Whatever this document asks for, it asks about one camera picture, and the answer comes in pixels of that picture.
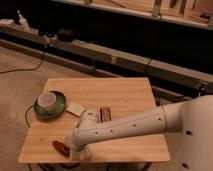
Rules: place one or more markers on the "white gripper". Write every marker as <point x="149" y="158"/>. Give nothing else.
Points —
<point x="74" y="149"/>

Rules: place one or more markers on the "white tube bottle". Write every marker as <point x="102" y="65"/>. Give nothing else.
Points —
<point x="86" y="153"/>

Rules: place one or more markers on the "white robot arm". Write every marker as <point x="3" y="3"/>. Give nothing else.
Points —
<point x="193" y="118"/>

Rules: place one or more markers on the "white ceramic cup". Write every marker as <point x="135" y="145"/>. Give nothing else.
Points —
<point x="47" y="101"/>

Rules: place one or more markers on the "white square sponge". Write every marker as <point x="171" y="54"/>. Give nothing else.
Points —
<point x="75" y="109"/>

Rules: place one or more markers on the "dark chocolate bar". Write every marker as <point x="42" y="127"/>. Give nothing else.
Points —
<point x="105" y="114"/>

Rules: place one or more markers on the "green plate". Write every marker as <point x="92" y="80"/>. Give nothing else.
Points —
<point x="60" y="106"/>

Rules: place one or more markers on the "wooden table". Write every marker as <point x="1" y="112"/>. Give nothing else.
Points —
<point x="124" y="97"/>

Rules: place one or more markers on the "black box on ledge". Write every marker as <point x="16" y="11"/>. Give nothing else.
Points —
<point x="66" y="35"/>

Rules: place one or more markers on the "white spray bottle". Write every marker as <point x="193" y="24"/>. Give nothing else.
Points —
<point x="23" y="22"/>

